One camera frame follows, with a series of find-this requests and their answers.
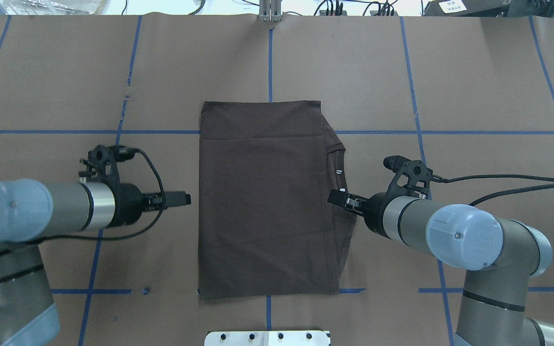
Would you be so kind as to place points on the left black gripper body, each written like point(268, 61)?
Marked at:
point(128, 205)

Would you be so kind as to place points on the grey usb hub left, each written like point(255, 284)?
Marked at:
point(330, 8)

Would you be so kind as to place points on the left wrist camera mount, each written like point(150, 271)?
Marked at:
point(101, 164)

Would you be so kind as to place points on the clear plastic bag sheet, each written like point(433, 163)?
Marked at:
point(55, 7)

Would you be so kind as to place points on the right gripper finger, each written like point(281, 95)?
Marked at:
point(347, 201)

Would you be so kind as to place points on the white central pillar base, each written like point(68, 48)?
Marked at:
point(269, 338)

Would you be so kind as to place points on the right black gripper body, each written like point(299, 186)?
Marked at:
point(374, 213)

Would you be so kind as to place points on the grey usb hub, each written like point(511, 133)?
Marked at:
point(330, 8)
point(380, 8)

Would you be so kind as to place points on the grey usb hub right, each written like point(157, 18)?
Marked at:
point(380, 8)

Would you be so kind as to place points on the aluminium frame post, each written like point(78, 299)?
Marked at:
point(270, 11)

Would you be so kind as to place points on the dark brown t-shirt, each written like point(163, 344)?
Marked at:
point(266, 227)

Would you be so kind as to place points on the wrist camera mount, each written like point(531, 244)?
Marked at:
point(101, 164)
point(412, 178)

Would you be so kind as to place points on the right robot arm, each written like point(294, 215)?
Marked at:
point(499, 256)

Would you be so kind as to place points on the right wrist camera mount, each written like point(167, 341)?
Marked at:
point(412, 178)

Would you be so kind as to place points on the black box with label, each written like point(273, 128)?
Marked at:
point(465, 8)

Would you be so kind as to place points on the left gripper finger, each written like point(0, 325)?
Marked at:
point(162, 201)

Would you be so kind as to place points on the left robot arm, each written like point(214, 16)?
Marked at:
point(31, 213)

